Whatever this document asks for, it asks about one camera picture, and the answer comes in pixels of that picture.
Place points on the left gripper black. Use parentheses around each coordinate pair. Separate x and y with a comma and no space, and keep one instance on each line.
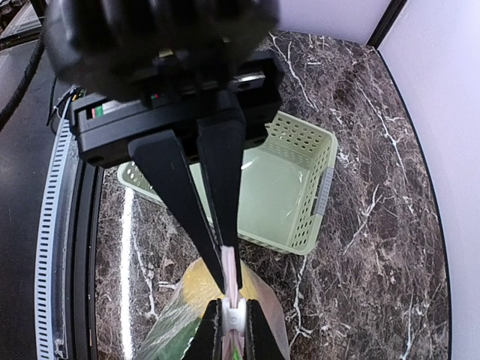
(107,139)

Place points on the white slotted cable duct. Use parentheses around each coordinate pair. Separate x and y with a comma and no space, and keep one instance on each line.
(51,269)

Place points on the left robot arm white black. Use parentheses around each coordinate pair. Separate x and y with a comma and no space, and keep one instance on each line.
(181,89)

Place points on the beige plastic basket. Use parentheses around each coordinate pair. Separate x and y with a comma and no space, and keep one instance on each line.
(285,186)

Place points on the clear zip top bag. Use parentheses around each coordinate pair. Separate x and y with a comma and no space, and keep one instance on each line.
(245,321)

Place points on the yellow lemon top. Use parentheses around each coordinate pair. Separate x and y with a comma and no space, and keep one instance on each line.
(199,288)

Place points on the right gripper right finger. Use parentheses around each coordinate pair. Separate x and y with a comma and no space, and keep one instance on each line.
(260,343)

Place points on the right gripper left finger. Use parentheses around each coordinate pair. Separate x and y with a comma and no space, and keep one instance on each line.
(207,340)

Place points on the right black frame post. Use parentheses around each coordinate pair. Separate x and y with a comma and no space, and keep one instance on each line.
(385,23)

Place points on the black curved front rail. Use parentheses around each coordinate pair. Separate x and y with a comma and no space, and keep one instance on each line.
(81,257)

